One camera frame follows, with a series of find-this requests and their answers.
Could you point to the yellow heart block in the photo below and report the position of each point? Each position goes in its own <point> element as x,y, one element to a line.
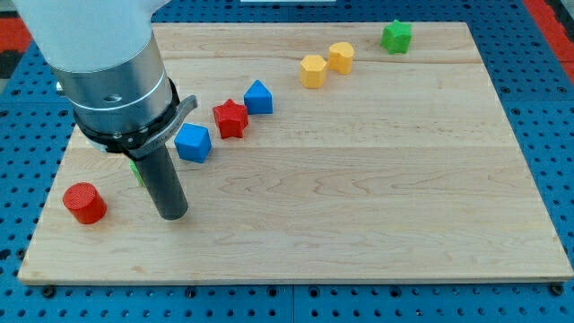
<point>340,57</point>

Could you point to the green block behind tool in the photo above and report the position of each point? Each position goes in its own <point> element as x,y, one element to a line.
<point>136,173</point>

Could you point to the blue triangle block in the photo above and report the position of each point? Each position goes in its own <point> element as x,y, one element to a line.
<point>258,99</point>

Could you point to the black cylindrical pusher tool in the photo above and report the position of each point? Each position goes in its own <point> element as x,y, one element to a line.
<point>161,180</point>

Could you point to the yellow hexagon block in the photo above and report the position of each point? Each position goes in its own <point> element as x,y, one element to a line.
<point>313,71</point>

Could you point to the green star block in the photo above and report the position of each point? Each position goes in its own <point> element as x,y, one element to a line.
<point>396,37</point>

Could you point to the wooden board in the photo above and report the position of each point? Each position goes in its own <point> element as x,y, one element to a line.
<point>404,171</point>

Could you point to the blue cube block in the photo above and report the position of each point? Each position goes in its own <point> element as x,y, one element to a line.
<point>193,143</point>

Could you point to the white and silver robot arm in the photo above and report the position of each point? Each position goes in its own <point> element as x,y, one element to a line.
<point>105,56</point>

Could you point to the red star block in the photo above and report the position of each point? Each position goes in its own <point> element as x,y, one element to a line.
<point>231,119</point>

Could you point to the red cylinder block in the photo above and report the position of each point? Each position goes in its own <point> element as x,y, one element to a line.
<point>85,203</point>

